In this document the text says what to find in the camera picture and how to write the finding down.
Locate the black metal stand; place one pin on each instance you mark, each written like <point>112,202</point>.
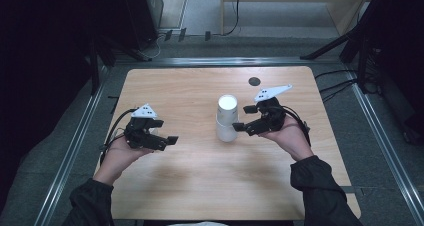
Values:
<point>106,49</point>

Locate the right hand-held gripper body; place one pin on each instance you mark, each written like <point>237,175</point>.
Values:
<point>270,119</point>

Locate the metal floor rail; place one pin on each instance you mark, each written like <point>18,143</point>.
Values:
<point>383,142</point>
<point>66,159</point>
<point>226,61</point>

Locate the dark curtain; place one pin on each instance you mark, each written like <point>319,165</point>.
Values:
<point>40,69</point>

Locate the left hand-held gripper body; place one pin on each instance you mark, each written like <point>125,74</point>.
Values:
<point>140,136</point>

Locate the black computer tower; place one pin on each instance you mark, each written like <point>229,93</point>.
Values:
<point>141,16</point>

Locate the black round table grommet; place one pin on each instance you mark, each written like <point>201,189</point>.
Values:
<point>254,81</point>

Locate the person's right hand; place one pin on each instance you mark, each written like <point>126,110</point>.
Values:
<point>293,139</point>

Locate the black tripod stand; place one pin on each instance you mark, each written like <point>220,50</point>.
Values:
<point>360,36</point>

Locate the person's left hand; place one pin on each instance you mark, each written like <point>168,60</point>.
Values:
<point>121,154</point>

